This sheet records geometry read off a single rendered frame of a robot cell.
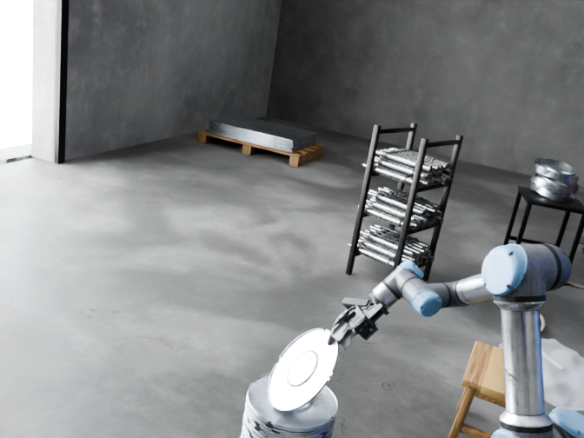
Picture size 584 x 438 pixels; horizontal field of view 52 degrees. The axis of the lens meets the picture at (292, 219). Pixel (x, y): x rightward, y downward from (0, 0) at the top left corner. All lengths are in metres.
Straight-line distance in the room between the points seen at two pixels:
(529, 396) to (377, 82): 7.07
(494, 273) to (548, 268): 0.12
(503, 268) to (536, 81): 6.66
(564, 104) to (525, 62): 0.70
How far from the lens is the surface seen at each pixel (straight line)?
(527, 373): 1.50
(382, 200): 3.64
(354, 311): 1.87
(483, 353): 2.56
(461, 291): 1.81
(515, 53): 8.05
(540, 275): 1.49
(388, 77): 8.28
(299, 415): 1.94
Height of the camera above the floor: 1.49
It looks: 19 degrees down
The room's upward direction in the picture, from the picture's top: 9 degrees clockwise
